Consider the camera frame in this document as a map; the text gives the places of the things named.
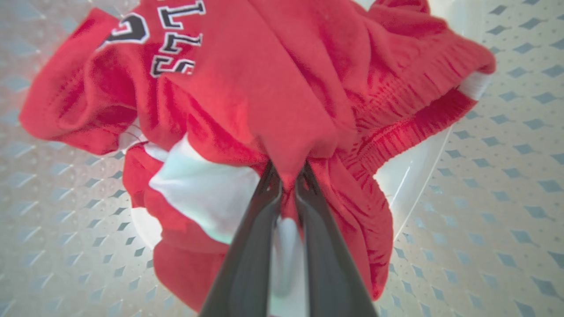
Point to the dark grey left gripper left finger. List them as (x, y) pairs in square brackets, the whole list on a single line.
[(246, 264)]

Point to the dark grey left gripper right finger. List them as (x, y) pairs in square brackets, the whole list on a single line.
[(330, 268)]

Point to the red basketball jersey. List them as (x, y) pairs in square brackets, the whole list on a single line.
[(264, 97)]

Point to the white perforated laundry basket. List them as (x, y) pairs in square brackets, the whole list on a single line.
[(484, 220)]

